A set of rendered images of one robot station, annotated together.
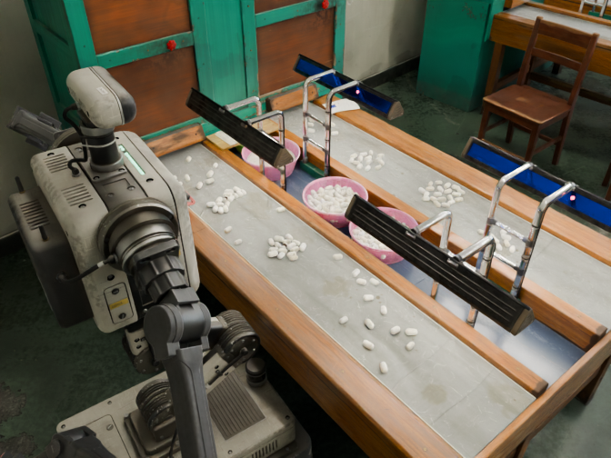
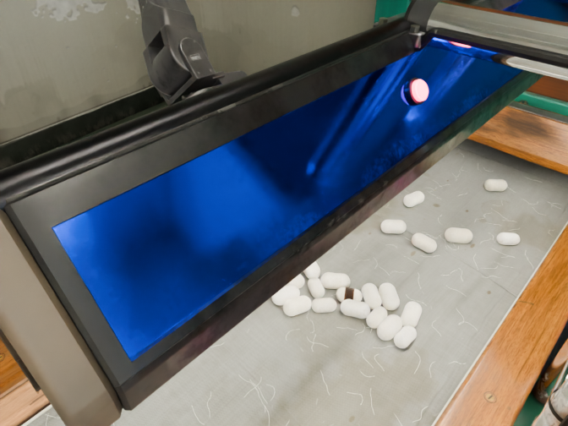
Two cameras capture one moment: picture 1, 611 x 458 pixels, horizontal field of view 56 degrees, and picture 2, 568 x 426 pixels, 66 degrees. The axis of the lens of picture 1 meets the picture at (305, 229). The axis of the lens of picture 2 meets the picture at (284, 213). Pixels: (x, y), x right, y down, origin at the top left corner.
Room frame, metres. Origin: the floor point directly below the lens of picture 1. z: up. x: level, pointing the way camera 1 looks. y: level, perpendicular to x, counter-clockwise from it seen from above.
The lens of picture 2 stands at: (1.78, -0.02, 1.18)
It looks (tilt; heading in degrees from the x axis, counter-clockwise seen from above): 39 degrees down; 82
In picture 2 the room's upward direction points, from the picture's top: straight up
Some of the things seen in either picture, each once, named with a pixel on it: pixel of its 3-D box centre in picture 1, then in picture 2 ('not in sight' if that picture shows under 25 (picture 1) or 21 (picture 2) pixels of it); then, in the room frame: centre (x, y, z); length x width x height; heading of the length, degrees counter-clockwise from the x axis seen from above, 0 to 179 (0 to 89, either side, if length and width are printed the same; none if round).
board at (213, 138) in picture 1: (244, 133); not in sight; (2.42, 0.29, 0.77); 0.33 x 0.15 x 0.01; 129
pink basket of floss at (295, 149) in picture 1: (271, 160); not in sight; (2.25, 0.16, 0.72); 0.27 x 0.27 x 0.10
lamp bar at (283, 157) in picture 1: (235, 123); (462, 46); (1.94, 0.27, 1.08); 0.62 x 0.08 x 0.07; 39
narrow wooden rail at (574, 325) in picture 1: (391, 210); not in sight; (1.89, -0.35, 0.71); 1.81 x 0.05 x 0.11; 39
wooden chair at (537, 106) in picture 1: (529, 102); not in sight; (3.39, -1.44, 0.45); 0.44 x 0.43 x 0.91; 39
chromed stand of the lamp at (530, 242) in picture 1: (520, 235); not in sight; (1.49, -0.72, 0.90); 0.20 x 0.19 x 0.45; 39
